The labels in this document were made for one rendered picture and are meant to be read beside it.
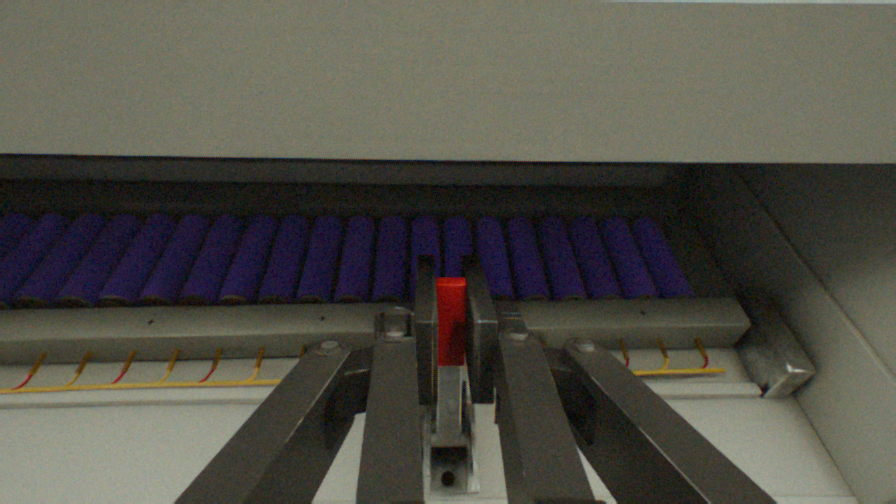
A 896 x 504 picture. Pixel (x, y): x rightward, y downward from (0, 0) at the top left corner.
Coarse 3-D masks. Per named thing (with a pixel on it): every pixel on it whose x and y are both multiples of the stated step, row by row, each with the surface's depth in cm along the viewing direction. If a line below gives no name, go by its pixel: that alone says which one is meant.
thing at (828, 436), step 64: (704, 192) 31; (704, 256) 30; (768, 256) 25; (768, 320) 24; (832, 320) 22; (0, 384) 23; (64, 384) 23; (256, 384) 23; (768, 384) 23; (832, 384) 22; (0, 448) 21; (64, 448) 21; (128, 448) 21; (192, 448) 21; (768, 448) 22; (832, 448) 22
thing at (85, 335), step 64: (0, 320) 23; (64, 320) 23; (128, 320) 23; (192, 320) 23; (256, 320) 23; (320, 320) 23; (576, 320) 24; (640, 320) 24; (704, 320) 24; (128, 384) 22; (192, 384) 22
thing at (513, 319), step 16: (496, 304) 17; (512, 304) 17; (512, 320) 16; (496, 352) 14; (544, 352) 14; (560, 352) 14; (496, 368) 14; (560, 368) 13; (496, 384) 14; (560, 384) 13; (576, 384) 13; (576, 400) 13; (592, 400) 13
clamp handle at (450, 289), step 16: (448, 288) 17; (464, 288) 17; (448, 304) 18; (464, 304) 18; (448, 320) 18; (464, 320) 18; (448, 336) 18; (464, 336) 18; (448, 352) 18; (464, 352) 18; (448, 368) 19; (448, 384) 19; (448, 400) 19; (448, 416) 19; (448, 432) 19
